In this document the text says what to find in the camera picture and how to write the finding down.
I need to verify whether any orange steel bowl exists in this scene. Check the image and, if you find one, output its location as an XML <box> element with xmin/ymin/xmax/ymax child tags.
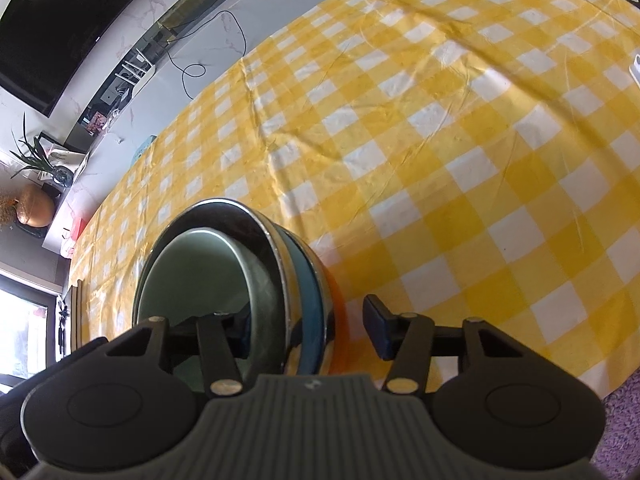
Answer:
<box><xmin>280</xmin><ymin>230</ymin><xmax>363</xmax><ymax>377</ymax></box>

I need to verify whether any teal stool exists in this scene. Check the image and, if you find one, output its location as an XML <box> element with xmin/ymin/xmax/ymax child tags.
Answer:
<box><xmin>132</xmin><ymin>135</ymin><xmax>158</xmax><ymax>163</ymax></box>

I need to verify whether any spiky green potted plant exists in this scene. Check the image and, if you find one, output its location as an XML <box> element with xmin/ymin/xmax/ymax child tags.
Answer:
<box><xmin>10</xmin><ymin>112</ymin><xmax>56</xmax><ymax>178</ymax></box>

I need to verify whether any black cable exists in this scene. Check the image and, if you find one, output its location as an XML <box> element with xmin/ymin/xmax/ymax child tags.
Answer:
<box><xmin>167</xmin><ymin>10</ymin><xmax>248</xmax><ymax>101</ymax></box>

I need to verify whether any pink storage box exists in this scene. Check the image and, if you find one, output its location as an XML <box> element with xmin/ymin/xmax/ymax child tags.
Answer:
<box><xmin>62</xmin><ymin>217</ymin><xmax>86</xmax><ymax>256</ymax></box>

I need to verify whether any purple carpet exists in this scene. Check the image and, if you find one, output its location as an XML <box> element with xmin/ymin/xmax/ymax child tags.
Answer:
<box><xmin>595</xmin><ymin>375</ymin><xmax>640</xmax><ymax>480</ymax></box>

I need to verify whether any green ceramic bowl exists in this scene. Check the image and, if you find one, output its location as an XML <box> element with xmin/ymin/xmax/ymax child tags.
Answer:
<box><xmin>136</xmin><ymin>227</ymin><xmax>288</xmax><ymax>396</ymax></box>

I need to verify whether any yellow checked tablecloth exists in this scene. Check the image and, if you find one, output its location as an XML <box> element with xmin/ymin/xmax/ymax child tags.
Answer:
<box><xmin>67</xmin><ymin>0</ymin><xmax>640</xmax><ymax>396</ymax></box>

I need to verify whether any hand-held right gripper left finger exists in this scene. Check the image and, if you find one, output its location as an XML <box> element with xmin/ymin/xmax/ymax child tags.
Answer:
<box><xmin>104</xmin><ymin>310</ymin><xmax>251</xmax><ymax>396</ymax></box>

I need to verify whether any white router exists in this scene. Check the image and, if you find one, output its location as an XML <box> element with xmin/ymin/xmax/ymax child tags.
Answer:
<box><xmin>112</xmin><ymin>47</ymin><xmax>156</xmax><ymax>96</ymax></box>

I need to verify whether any blue steel bowl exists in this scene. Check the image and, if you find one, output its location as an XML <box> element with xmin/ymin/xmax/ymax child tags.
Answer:
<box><xmin>131</xmin><ymin>198</ymin><xmax>332</xmax><ymax>377</ymax></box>

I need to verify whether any black television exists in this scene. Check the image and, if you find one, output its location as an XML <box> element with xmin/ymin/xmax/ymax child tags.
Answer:
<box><xmin>0</xmin><ymin>0</ymin><xmax>196</xmax><ymax>118</ymax></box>

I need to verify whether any golden gourd vase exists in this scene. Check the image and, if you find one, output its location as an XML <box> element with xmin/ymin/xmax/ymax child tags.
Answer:
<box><xmin>16</xmin><ymin>182</ymin><xmax>56</xmax><ymax>228</ymax></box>

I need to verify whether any white marble cabinet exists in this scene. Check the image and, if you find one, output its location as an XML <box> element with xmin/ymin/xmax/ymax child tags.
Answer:
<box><xmin>42</xmin><ymin>0</ymin><xmax>321</xmax><ymax>251</ymax></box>

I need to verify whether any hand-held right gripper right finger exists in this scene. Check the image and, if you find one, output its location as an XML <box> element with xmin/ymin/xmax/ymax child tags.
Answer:
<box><xmin>362</xmin><ymin>294</ymin><xmax>526</xmax><ymax>395</ymax></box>

